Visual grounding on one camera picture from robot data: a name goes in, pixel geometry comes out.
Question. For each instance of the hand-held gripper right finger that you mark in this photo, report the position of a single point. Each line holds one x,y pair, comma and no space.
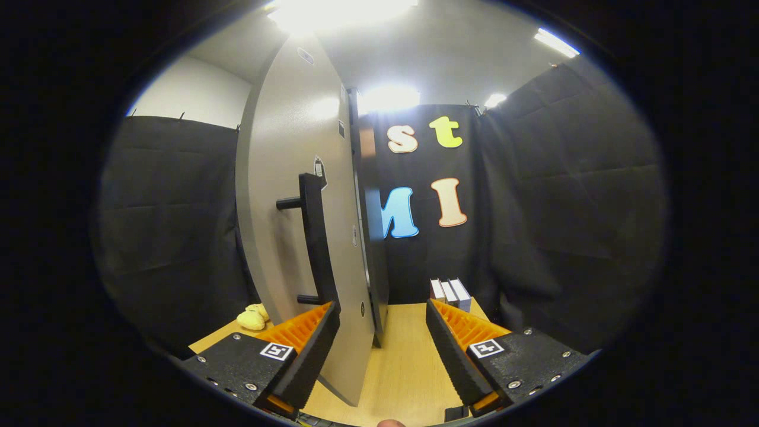
453,356

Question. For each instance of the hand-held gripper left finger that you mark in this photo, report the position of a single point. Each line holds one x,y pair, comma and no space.
308,362

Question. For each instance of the pale blue cover book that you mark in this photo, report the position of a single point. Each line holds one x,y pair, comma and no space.
461,295

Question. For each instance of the dark cover book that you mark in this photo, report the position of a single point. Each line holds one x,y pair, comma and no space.
449,293

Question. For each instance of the yellow plush toy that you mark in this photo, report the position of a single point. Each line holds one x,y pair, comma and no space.
252,318

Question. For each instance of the small ceiling light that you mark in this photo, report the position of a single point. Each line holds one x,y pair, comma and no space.
388,99
495,100

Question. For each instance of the long strip ceiling light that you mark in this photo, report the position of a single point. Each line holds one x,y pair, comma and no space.
556,42

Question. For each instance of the large ceiling light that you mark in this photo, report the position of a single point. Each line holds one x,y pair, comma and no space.
341,12

